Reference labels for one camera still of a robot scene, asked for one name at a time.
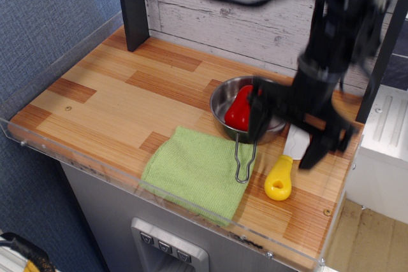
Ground dark left frame post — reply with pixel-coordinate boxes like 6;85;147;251
120;0;150;52

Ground yellow and black object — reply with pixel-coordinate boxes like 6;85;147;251
1;238;58;272

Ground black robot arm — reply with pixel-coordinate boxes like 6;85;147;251
248;0;391;169

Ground red bell pepper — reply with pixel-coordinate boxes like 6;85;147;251
224;85;253;132

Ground clear acrylic guard rail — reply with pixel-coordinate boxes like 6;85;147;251
0;10;326;269

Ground dark frame post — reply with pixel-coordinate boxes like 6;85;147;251
356;0;407;124
120;0;150;52

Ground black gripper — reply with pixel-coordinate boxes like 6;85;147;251
247;55;356;169

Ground yellow handled white toy knife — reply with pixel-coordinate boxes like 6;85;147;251
264;124;310;201

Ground dark right frame post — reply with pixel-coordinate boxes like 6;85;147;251
356;0;407;124

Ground grey cabinet with dispenser panel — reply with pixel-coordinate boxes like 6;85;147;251
62;164;295;271

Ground green cloth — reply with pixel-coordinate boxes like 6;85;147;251
142;127;254;226

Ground small steel pan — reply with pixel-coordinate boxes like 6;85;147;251
210;76;286;183

